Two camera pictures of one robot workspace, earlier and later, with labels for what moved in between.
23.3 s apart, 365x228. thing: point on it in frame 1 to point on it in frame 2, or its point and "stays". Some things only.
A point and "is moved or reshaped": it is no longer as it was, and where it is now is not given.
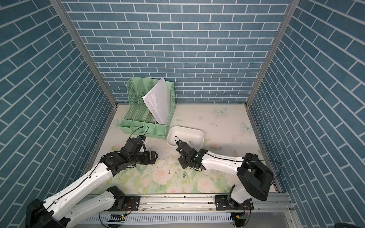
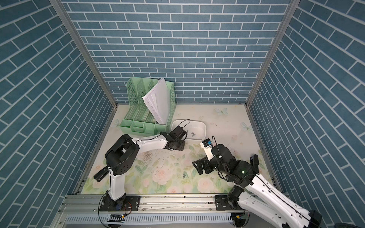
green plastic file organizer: (139, 118) stays
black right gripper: (180, 159) to (199, 167)
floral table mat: (228, 130) stays
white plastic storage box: (194, 137) is moved or reshaped
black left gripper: (147, 160) to (182, 146)
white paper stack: (158, 101) stays
